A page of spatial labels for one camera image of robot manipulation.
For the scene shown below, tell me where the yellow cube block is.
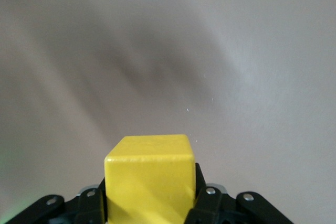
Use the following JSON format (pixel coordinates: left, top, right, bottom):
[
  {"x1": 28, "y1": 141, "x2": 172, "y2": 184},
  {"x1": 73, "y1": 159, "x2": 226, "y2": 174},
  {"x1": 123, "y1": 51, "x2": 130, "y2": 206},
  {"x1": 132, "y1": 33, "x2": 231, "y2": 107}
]
[{"x1": 103, "y1": 134, "x2": 197, "y2": 224}]

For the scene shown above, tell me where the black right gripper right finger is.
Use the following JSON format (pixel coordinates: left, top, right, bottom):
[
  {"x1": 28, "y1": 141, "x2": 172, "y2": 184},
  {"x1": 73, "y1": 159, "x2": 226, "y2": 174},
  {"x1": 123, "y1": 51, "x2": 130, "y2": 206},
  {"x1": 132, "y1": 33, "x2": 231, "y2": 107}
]
[{"x1": 186, "y1": 163, "x2": 292, "y2": 224}]

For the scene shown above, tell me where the brown table mat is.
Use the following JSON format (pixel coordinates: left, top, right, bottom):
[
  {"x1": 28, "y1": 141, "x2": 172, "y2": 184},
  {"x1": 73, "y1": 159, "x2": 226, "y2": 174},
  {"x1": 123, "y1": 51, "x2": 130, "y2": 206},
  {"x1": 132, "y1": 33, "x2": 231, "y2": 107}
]
[{"x1": 0, "y1": 0, "x2": 336, "y2": 224}]

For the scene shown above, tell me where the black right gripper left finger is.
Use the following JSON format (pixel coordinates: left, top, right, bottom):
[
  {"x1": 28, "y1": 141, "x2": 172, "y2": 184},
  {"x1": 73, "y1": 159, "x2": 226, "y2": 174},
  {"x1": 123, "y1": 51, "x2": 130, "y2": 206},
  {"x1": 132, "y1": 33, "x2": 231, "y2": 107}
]
[{"x1": 4, "y1": 176, "x2": 106, "y2": 224}]

